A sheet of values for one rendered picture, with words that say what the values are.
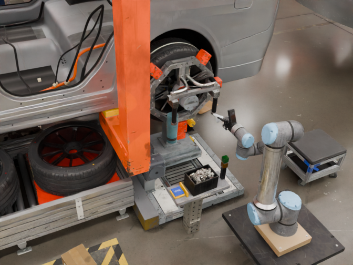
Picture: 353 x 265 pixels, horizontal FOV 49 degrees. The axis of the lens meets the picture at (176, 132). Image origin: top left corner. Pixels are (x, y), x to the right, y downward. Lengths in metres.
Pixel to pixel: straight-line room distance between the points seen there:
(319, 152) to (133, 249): 1.74
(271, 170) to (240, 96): 2.42
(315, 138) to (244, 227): 1.24
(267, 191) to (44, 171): 1.55
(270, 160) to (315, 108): 2.50
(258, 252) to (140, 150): 1.03
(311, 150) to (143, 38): 1.91
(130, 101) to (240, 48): 1.28
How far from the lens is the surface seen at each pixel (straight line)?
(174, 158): 3.47
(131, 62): 2.24
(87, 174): 2.88
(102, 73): 2.86
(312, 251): 2.83
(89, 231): 3.14
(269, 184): 2.41
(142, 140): 2.59
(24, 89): 3.27
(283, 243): 2.74
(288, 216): 2.64
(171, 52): 2.90
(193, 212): 2.91
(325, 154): 3.53
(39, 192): 3.12
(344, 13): 4.86
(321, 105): 4.82
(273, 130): 2.20
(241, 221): 2.85
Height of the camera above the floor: 2.46
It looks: 38 degrees down
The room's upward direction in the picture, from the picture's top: 3 degrees clockwise
